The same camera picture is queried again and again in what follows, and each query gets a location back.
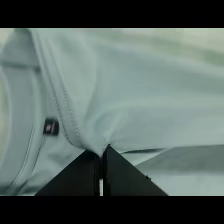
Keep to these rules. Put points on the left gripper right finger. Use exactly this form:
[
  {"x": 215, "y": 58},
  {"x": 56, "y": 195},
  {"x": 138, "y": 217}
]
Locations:
[{"x": 126, "y": 176}]

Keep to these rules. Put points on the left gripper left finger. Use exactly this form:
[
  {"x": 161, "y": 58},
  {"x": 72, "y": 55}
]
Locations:
[{"x": 76, "y": 176}]

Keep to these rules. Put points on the light blue T-shirt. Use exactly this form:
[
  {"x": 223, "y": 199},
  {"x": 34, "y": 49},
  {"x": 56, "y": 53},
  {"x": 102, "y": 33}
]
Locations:
[{"x": 140, "y": 83}]

